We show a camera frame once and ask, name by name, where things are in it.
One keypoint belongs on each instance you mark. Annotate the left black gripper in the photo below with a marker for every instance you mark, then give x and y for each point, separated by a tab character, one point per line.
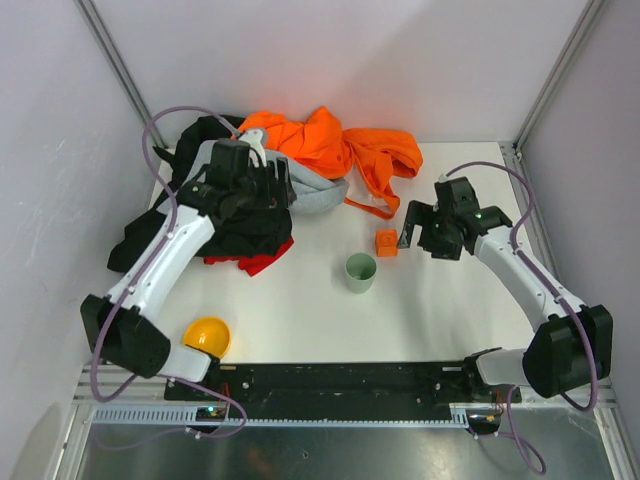
273	183

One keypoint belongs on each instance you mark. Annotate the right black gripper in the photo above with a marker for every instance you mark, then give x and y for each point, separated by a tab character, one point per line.
425	225

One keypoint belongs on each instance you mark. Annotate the grey sweatshirt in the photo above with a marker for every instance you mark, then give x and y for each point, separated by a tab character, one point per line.
314	193

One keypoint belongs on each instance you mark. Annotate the black cloth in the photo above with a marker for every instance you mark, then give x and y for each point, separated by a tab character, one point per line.
247	234

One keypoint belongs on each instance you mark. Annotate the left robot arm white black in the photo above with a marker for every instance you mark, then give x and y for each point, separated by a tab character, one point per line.
121	326

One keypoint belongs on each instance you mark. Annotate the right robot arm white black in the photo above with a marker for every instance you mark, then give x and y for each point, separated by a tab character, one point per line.
572	341

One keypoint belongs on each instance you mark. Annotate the orange cloth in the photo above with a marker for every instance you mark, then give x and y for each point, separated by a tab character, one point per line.
321	144

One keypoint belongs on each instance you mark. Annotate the red cloth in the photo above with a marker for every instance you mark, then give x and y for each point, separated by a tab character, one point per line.
252	265

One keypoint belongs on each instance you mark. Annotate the orange toy cube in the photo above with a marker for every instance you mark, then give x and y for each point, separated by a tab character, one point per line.
386	243

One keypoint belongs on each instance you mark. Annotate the pale green cup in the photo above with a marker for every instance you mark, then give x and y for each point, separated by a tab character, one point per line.
360	271

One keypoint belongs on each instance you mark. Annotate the yellow bowl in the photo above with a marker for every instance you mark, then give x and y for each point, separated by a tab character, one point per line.
211	335

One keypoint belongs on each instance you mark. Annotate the grey slotted cable duct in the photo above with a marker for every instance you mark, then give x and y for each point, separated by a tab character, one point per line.
204	415

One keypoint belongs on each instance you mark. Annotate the left aluminium frame post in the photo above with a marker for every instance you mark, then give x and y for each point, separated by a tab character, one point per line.
114	58

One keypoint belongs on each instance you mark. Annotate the aluminium frame post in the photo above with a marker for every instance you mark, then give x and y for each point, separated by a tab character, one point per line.
576	41
114	58

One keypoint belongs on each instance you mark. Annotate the right aluminium frame post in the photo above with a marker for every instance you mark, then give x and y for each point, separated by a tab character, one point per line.
576	41

